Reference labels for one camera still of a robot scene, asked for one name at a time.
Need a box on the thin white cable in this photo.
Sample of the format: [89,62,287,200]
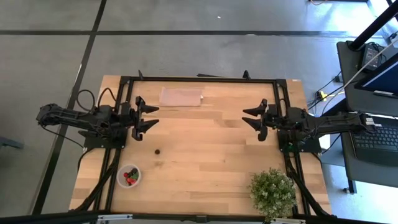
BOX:
[341,36,398,91]

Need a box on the silver aluminium extrusion bar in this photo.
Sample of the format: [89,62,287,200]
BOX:
[272,217,307,224]
[96,213,134,223]

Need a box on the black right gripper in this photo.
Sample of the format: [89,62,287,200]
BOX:
[241,99,289,142]

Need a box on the black cable bundle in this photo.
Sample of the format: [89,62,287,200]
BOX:
[74,148,123,213]
[284,152,330,217]

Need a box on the black laptop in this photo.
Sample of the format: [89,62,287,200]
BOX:
[349,116,398,167]

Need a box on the green potted plant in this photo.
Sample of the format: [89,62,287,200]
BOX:
[248,167,298,222]

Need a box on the black metal pole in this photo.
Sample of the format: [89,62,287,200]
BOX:
[348,0,398,51]

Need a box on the black computer desk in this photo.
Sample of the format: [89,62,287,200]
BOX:
[312,39,398,194]

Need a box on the black power adapter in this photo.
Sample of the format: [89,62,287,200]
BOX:
[361,43,388,72]

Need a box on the grey chair leg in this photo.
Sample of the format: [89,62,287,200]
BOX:
[0,136,24,151]

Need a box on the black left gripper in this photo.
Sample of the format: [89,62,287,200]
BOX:
[120,95,160,142]

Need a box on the black gantry crossbar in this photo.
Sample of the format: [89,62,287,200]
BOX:
[0,210,398,224]

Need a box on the black table frame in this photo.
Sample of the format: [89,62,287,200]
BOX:
[70,70,333,218]

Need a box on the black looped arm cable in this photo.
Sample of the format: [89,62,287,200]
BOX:
[76,89,96,113]

